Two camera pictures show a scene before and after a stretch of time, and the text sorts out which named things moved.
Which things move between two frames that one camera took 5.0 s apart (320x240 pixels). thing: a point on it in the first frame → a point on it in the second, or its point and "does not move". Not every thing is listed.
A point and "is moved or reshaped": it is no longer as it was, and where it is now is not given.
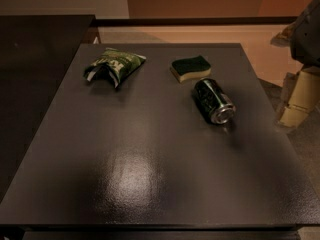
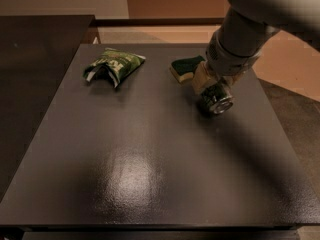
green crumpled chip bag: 117,63 does not move
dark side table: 36,52 does not move
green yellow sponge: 184,69 does not move
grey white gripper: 307,37 → 224,61
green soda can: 216,105 is moved or reshaped
